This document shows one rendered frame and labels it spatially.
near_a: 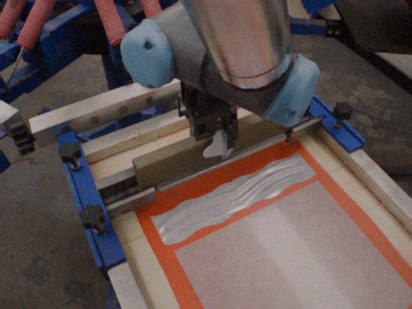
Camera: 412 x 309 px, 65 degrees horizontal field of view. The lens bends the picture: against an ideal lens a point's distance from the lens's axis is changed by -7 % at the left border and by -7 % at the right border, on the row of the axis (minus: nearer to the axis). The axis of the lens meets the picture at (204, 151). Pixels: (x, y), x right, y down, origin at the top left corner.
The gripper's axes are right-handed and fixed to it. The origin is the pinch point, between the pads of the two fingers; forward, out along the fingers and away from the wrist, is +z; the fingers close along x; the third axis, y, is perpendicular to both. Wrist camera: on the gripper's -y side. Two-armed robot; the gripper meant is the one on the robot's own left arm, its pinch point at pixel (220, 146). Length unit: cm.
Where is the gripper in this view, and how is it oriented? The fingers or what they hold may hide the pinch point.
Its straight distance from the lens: 70.6
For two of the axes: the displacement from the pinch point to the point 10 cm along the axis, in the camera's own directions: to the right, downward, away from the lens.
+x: 4.7, 6.7, -5.8
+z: 0.0, 6.5, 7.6
